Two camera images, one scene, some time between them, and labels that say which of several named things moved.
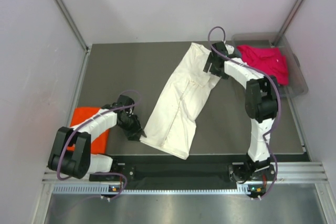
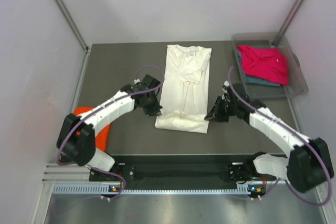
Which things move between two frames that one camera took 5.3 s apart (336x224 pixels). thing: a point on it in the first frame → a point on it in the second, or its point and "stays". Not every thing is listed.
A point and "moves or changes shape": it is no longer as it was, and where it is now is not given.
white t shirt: [172, 128] moves or changes shape
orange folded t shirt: [98, 146] stays
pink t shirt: [268, 60] stays
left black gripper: [132, 134] → [155, 110]
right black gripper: [212, 61] → [215, 113]
